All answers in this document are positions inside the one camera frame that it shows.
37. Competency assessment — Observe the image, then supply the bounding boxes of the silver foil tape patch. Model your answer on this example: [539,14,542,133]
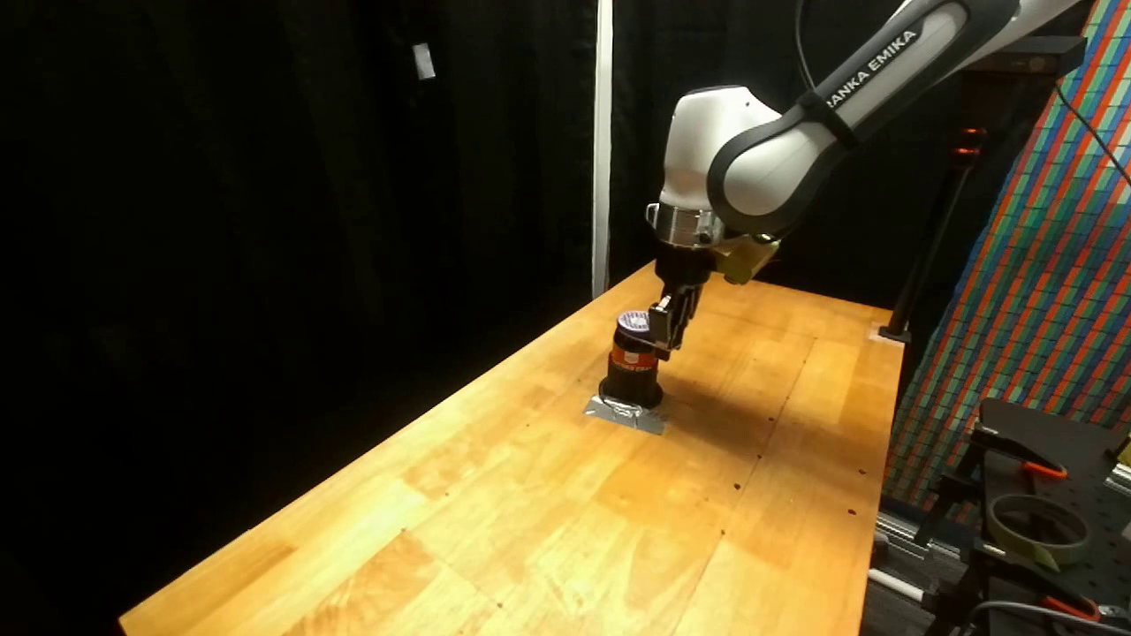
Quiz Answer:
[586,395,665,433]

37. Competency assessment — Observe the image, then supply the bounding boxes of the roll of green tape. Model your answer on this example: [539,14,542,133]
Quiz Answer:
[985,491,1093,568]

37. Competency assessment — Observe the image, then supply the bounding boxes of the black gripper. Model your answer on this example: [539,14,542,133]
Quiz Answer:
[651,242,713,356]

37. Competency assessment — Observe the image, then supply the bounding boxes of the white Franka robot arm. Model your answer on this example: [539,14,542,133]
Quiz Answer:
[643,0,1079,356]

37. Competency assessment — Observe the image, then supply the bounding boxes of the colourful woven patterned panel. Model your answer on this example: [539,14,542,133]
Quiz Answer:
[883,0,1131,505]

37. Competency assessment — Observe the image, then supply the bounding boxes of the dark jar with patterned lid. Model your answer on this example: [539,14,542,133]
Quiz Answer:
[600,312,661,407]

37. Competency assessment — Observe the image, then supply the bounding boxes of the black table clamp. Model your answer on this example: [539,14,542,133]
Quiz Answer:
[878,312,911,342]

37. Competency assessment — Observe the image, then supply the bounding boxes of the white vertical pole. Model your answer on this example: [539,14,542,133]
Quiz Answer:
[590,0,616,296]

